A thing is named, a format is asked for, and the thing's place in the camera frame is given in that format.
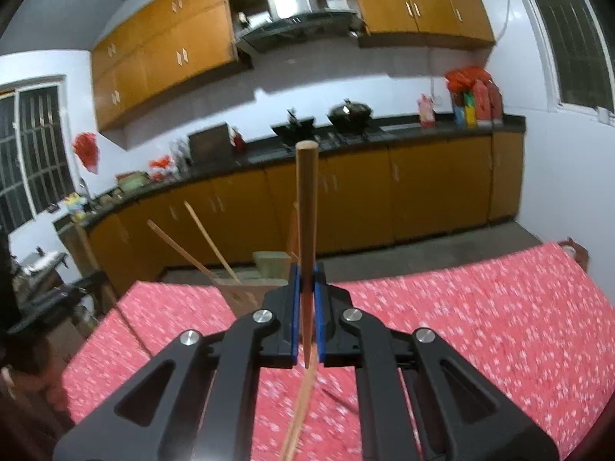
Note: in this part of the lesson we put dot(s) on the wooden base cabinet unit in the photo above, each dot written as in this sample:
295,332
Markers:
432,187

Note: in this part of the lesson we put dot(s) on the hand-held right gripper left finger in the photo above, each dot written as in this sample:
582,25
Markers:
295,317

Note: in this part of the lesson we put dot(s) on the black kitchen countertop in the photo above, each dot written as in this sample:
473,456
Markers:
413,130

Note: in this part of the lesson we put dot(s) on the clear plastic containers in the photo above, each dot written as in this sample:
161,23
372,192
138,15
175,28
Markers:
180,156

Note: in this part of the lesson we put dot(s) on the yellow green boxes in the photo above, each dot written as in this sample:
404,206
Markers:
463,110

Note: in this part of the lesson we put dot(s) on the wooden wall cabinet unit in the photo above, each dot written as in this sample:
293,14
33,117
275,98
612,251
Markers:
168,43

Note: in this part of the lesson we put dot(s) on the crumpled red plastic bag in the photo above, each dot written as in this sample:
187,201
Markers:
468,77

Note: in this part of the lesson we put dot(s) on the pink bottle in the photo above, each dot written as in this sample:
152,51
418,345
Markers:
426,113

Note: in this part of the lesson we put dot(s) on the large red plastic bag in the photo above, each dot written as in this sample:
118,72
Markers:
86,151

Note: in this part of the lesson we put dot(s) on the perforated metal utensil holder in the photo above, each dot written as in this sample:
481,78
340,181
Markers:
269,266

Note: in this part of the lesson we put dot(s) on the small red plastic bag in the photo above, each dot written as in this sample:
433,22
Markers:
161,163

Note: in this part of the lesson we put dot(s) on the small red bottle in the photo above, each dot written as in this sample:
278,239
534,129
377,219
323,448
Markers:
238,141

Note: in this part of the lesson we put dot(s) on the black wok with utensil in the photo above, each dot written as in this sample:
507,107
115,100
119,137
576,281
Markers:
293,129

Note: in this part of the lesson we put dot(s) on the stacked green bowls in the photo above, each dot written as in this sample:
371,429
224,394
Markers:
132,182

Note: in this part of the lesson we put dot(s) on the white mug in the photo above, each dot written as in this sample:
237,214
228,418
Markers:
604,115

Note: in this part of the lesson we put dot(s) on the yellow detergent bottle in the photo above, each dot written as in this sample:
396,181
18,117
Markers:
76,209

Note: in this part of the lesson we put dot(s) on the red floral tablecloth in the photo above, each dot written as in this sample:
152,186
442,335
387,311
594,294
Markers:
456,321

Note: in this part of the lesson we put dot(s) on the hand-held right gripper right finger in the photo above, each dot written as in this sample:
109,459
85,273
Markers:
319,317

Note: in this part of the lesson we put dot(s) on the dark cutting board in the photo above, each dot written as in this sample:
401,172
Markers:
209,144

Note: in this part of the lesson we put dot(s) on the black wok with lid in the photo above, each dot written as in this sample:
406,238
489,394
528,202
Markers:
350,114

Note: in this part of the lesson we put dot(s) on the barred window with wide frame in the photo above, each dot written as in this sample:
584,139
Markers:
29,153

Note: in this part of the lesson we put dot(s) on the white cloth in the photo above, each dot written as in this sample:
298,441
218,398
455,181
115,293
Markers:
45,260

